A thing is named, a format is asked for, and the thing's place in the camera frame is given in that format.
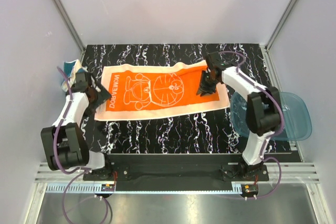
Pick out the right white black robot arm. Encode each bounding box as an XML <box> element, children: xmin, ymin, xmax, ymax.
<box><xmin>196</xmin><ymin>52</ymin><xmax>285</xmax><ymax>180</ymax></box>

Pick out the left small connector board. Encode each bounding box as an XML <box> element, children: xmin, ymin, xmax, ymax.
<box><xmin>101</xmin><ymin>184</ymin><xmax>115</xmax><ymax>192</ymax></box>

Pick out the small connector board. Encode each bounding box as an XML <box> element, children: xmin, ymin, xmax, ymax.
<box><xmin>242</xmin><ymin>184</ymin><xmax>259</xmax><ymax>197</ymax></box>
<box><xmin>101</xmin><ymin>184</ymin><xmax>115</xmax><ymax>192</ymax></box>

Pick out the aluminium front rail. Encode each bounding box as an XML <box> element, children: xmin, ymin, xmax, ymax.
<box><xmin>35</xmin><ymin>163</ymin><xmax>320</xmax><ymax>184</ymax></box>

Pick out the teal and cream towel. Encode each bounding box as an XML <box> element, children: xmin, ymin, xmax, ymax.
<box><xmin>63</xmin><ymin>59</ymin><xmax>88</xmax><ymax>87</ymax></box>

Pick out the right small connector board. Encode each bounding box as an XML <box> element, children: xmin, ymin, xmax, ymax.
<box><xmin>242</xmin><ymin>184</ymin><xmax>259</xmax><ymax>197</ymax></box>

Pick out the purple cable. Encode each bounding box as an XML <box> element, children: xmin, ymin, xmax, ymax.
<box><xmin>219</xmin><ymin>50</ymin><xmax>286</xmax><ymax>201</ymax></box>
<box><xmin>52</xmin><ymin>66</ymin><xmax>112</xmax><ymax>223</ymax></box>

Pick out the orange cartoon print towel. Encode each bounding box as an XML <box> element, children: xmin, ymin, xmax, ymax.
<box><xmin>94</xmin><ymin>61</ymin><xmax>230</xmax><ymax>121</ymax></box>

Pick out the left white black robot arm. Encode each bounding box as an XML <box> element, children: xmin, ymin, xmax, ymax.
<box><xmin>40</xmin><ymin>72</ymin><xmax>113</xmax><ymax>180</ymax></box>

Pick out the slotted grey cable duct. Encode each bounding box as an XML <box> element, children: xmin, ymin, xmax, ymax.
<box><xmin>46</xmin><ymin>183</ymin><xmax>259</xmax><ymax>195</ymax></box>

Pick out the left aluminium frame post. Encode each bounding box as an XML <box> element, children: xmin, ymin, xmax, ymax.
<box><xmin>52</xmin><ymin>0</ymin><xmax>86</xmax><ymax>53</ymax></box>

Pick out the right aluminium frame post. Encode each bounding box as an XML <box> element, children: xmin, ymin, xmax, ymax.
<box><xmin>265</xmin><ymin>0</ymin><xmax>299</xmax><ymax>52</ymax></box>

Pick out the aluminium frame post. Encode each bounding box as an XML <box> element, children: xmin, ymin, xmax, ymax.
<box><xmin>52</xmin><ymin>0</ymin><xmax>86</xmax><ymax>53</ymax></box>
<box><xmin>265</xmin><ymin>0</ymin><xmax>299</xmax><ymax>52</ymax></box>

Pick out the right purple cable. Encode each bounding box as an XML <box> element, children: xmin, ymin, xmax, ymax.
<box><xmin>219</xmin><ymin>50</ymin><xmax>286</xmax><ymax>201</ymax></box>

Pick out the blue translucent plastic tray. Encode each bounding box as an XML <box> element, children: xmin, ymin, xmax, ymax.
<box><xmin>230</xmin><ymin>92</ymin><xmax>312</xmax><ymax>141</ymax></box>

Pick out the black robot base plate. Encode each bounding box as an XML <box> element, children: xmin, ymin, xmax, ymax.
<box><xmin>84</xmin><ymin>154</ymin><xmax>269</xmax><ymax>194</ymax></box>

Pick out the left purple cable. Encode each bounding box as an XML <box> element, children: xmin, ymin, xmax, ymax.
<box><xmin>52</xmin><ymin>66</ymin><xmax>112</xmax><ymax>223</ymax></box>

